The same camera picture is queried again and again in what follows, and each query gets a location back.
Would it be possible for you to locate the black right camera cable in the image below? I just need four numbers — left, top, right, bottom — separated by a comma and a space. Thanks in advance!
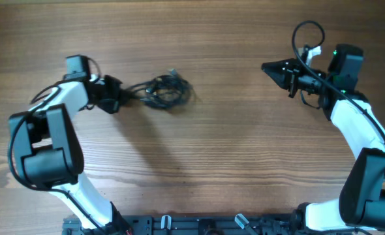
291, 20, 385, 235

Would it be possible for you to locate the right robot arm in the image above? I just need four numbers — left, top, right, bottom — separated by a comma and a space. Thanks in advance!
261, 44, 385, 234

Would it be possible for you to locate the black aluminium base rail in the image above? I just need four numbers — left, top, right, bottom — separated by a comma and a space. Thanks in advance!
62, 214, 292, 235

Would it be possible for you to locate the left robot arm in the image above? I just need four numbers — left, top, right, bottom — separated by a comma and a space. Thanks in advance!
7, 55, 132, 234

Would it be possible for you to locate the black USB cable bundle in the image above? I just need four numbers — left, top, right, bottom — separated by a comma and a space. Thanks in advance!
122, 68, 195, 110

